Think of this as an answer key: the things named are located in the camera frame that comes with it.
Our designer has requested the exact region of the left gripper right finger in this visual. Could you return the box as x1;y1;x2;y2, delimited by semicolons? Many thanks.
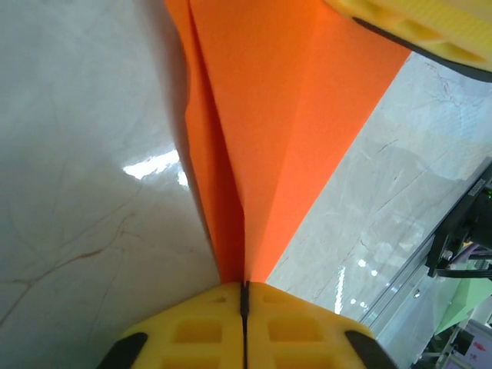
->
245;282;397;369

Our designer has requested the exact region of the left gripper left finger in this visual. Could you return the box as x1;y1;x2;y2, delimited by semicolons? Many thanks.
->
98;282;245;369

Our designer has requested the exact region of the orange paper sheet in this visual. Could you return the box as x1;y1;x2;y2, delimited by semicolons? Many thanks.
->
163;0;412;285

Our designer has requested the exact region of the green folded paper object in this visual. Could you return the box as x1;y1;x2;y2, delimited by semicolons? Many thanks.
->
434;273;492;336

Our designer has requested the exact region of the white box with red print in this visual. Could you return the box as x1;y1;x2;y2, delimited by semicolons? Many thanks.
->
463;321;492;369

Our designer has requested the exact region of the wide aluminium mounting rail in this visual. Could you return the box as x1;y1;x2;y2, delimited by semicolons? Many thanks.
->
359;230;437;335

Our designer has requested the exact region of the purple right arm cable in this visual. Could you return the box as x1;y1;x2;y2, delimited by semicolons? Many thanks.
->
453;245;492;262

